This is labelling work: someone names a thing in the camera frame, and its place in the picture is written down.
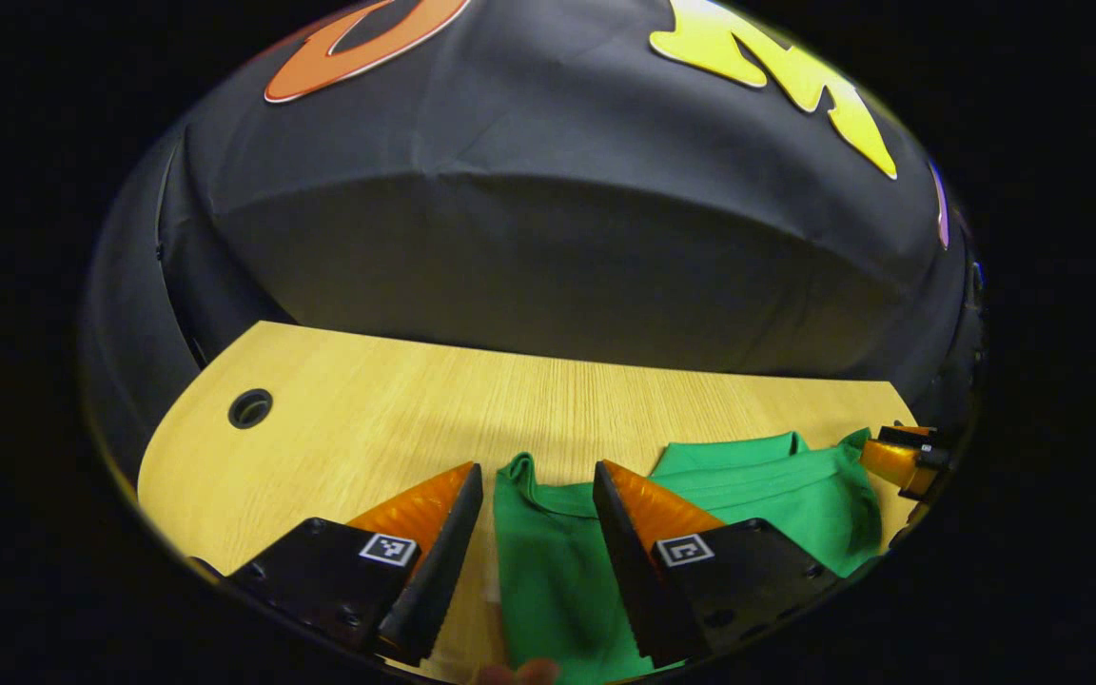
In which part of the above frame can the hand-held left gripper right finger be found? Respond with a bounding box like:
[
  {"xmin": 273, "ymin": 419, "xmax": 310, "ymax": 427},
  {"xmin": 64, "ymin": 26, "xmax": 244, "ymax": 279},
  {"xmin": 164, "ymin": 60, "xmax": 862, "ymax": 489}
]
[{"xmin": 592, "ymin": 460, "xmax": 841, "ymax": 669}]

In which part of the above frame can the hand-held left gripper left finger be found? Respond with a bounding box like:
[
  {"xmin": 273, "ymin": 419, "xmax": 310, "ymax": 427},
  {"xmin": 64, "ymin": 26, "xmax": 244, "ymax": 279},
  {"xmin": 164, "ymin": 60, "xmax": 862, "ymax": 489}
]
[{"xmin": 223, "ymin": 461, "xmax": 485, "ymax": 667}]

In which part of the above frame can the green T-shirt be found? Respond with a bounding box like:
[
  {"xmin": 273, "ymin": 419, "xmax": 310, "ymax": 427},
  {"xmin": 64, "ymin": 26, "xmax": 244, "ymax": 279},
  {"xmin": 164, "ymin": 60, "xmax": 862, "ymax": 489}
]
[{"xmin": 494, "ymin": 428, "xmax": 885, "ymax": 685}]

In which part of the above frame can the black backdrop cloth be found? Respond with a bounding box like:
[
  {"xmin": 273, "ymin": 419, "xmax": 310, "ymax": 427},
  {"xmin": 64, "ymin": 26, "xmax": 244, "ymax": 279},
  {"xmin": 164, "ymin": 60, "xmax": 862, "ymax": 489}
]
[{"xmin": 82, "ymin": 0, "xmax": 987, "ymax": 477}]

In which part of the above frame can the black table cable grommet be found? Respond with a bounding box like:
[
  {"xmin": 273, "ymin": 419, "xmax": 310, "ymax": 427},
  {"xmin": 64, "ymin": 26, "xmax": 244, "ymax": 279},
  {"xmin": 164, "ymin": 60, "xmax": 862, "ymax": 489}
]
[{"xmin": 227, "ymin": 388, "xmax": 274, "ymax": 430}]

